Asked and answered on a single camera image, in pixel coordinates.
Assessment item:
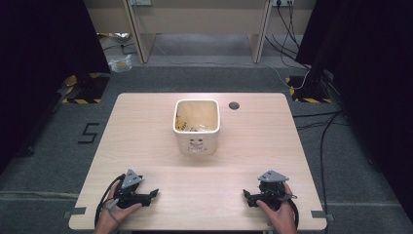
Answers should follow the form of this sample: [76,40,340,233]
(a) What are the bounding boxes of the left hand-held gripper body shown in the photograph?
[112,168,154,210]

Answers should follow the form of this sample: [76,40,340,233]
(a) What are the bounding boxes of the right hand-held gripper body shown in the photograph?
[253,169,299,211]

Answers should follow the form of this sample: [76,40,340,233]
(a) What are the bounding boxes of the white square bin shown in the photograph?
[172,98,221,156]

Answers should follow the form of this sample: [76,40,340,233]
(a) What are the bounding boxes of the person's left hand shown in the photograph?
[94,184,144,232]

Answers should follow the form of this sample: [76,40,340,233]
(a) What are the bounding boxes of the person's right hand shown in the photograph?
[255,181,298,232]

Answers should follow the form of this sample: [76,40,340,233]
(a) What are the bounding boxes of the grey tape strip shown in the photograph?
[62,207,88,219]
[310,210,334,222]

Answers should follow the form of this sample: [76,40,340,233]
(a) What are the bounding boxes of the yellow wrapper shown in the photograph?
[174,116,190,132]

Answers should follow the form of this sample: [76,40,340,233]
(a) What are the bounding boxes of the black yellow striped stand base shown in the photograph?
[60,73,111,105]
[285,75,334,104]

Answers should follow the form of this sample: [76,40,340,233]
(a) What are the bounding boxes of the clear plastic bag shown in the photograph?
[107,54,133,73]

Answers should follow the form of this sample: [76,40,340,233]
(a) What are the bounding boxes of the black curtain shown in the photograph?
[0,0,112,175]
[294,0,413,223]

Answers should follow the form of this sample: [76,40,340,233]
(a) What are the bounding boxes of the crumpled silver foil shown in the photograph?
[97,31,132,43]

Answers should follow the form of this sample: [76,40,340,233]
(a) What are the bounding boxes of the light wooden desk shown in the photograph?
[83,0,318,64]

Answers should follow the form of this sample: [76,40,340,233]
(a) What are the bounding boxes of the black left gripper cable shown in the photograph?
[94,173,127,229]

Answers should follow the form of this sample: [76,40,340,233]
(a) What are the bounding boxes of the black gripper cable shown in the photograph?
[287,198,301,230]
[94,173,127,229]

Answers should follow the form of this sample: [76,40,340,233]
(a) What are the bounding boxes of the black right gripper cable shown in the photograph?
[287,198,301,230]

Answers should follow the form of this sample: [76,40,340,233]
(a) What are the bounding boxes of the thin black floor cable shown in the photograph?
[102,41,138,56]

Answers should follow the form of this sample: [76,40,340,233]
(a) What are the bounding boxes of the black hanging cables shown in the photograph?
[264,0,313,71]

